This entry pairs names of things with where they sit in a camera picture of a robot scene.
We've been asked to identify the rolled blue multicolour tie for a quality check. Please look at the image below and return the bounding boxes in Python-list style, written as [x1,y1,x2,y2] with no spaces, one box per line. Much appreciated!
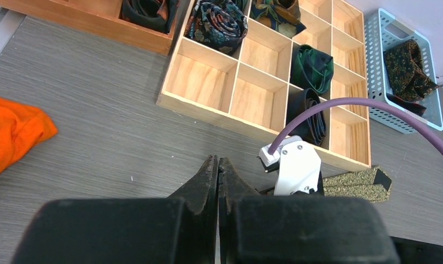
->
[184,0,248,56]

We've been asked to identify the rolled green orange tie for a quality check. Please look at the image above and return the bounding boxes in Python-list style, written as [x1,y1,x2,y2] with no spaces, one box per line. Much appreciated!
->
[250,0,307,38]

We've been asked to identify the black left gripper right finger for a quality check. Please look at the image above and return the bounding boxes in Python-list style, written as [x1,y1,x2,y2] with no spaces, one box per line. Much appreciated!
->
[218,158,400,263]

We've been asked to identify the rolled black orange tie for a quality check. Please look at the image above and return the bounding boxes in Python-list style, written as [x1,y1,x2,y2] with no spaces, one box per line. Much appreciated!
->
[119,0,179,34]

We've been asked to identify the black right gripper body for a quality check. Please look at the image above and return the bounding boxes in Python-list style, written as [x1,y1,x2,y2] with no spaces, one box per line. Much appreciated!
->
[258,172,324,196]

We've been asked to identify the green floral patterned tie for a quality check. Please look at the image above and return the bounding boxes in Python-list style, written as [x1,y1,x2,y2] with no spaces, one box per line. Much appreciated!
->
[259,165,392,204]

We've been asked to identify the orange cloth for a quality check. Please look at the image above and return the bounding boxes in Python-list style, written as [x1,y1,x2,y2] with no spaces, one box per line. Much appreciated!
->
[0,97,58,173]

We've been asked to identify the rolled green plaid tie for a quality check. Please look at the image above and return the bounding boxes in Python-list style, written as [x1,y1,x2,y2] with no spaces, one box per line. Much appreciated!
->
[290,45,334,95]

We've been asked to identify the orange wooden compartment tray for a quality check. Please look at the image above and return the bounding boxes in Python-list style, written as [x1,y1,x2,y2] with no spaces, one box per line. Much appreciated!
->
[0,0,178,55]

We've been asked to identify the brown orange patterned tie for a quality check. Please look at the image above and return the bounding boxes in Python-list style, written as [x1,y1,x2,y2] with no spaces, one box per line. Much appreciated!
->
[383,39,438,102]

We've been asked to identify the rolled dark navy tie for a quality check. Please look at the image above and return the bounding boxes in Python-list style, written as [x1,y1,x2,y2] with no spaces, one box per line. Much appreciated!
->
[286,88,327,147]

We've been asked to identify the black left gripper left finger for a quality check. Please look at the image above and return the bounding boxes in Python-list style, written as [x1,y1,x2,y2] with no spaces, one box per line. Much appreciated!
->
[12,155,218,263]

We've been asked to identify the light wooden compartment tray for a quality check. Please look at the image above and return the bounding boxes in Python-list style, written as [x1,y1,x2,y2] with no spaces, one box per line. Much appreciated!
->
[156,0,372,172]

